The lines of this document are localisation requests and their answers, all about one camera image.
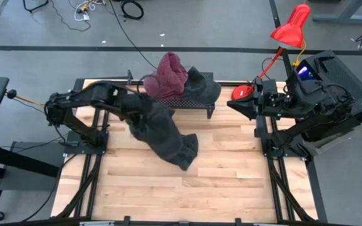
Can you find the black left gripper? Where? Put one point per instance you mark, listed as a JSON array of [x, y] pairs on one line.
[[137, 108]]

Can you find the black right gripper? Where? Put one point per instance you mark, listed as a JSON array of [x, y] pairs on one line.
[[269, 106]]

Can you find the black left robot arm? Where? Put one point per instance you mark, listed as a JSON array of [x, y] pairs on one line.
[[74, 97]]

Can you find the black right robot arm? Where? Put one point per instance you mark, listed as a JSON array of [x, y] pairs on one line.
[[306, 97]]

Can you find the black mesh rack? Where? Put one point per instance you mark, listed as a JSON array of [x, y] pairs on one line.
[[184, 103]]

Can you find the grey wedge stand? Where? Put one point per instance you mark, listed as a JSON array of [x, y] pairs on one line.
[[328, 144]]

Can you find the red desk lamp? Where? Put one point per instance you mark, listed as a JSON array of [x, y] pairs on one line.
[[291, 29]]

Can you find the black computer case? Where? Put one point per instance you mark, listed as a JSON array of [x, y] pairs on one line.
[[341, 75]]

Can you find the dark floor plate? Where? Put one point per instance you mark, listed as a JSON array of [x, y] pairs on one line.
[[42, 150]]

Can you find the yellow rod with black knob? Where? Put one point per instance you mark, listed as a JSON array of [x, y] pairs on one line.
[[11, 93]]

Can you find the grey desk leg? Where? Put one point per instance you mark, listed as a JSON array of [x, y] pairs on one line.
[[341, 18]]

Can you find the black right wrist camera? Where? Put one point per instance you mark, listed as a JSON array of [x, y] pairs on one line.
[[269, 86]]

